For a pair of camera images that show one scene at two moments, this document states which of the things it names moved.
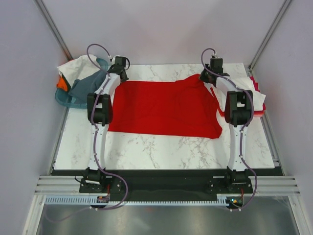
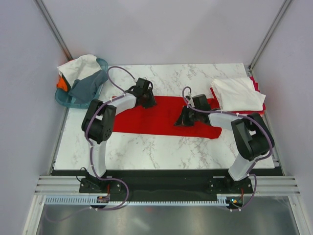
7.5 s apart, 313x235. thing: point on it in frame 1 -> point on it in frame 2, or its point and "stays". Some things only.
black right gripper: [202, 76] -> [182, 120]
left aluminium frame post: [60, 40] stays
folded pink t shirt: [256, 84] stays
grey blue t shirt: [80, 88] stays
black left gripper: [126, 79] -> [152, 102]
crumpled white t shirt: [78, 68] stays
